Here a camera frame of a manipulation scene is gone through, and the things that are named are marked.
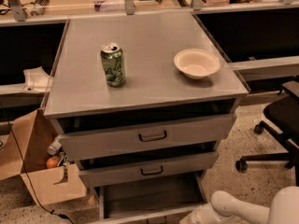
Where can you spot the grey bottom drawer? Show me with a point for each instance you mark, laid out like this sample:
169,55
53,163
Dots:
151,201

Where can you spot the grey drawer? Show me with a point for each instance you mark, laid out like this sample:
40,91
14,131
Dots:
147,169
144,137
151,201

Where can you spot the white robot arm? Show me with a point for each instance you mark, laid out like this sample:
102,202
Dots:
224,207

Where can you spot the grey drawer cabinet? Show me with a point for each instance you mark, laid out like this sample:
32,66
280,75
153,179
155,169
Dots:
154,90

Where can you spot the grey middle drawer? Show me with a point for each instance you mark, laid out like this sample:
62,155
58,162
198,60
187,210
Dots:
147,169

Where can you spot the grey top drawer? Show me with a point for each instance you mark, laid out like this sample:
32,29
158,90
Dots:
144,137

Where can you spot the green soda can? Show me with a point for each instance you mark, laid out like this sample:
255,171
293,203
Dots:
113,64

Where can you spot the white bowl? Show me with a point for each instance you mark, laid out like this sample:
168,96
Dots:
196,63

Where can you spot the white bottle in box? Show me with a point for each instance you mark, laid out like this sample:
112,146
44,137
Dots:
54,148

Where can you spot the orange fruit in box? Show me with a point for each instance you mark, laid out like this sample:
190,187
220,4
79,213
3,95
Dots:
52,162

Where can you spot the brown cardboard box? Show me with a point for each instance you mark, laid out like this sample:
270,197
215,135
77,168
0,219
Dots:
25,154

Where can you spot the black office chair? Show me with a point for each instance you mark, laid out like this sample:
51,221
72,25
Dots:
284,113

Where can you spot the black white handheld device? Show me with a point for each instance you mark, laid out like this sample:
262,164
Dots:
39,7

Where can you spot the white bracket on shelf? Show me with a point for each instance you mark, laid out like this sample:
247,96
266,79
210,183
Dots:
36,80

